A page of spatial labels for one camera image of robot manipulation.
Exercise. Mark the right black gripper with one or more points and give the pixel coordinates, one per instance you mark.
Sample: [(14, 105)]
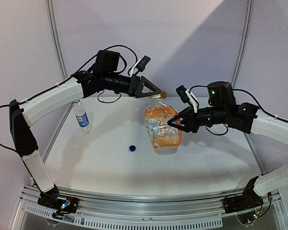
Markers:
[(189, 124)]

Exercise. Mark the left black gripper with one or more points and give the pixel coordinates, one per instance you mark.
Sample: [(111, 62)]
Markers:
[(138, 92)]

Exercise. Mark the white bottle cap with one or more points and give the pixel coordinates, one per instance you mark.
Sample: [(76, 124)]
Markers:
[(155, 96)]

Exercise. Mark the crushed orange label bottle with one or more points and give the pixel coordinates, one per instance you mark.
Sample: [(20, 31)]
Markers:
[(160, 133)]

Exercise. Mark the blue bottle cap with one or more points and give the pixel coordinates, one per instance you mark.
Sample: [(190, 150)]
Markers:
[(132, 148)]

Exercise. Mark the clear bottle blue label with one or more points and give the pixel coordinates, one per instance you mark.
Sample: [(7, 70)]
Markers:
[(81, 116)]

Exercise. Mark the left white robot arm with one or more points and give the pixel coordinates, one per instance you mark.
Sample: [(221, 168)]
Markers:
[(102, 75)]

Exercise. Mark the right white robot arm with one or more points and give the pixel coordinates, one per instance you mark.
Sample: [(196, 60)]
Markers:
[(247, 118)]

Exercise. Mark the small brown bottle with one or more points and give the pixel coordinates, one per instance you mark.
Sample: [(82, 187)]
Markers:
[(163, 94)]

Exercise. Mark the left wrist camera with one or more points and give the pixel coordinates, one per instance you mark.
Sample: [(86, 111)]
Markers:
[(139, 66)]

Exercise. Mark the aluminium front rail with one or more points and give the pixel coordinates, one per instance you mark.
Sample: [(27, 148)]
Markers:
[(125, 212)]

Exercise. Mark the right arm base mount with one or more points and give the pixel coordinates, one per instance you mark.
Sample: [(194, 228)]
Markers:
[(247, 200)]

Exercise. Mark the right aluminium corner post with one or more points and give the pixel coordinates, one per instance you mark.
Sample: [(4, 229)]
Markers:
[(243, 43)]

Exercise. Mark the aluminium corner post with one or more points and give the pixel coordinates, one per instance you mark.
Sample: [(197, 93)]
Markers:
[(243, 43), (55, 38)]

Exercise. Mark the left aluminium corner post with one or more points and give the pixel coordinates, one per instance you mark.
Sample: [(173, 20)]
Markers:
[(55, 38)]

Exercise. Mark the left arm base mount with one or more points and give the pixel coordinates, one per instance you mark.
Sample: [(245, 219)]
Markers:
[(63, 205)]

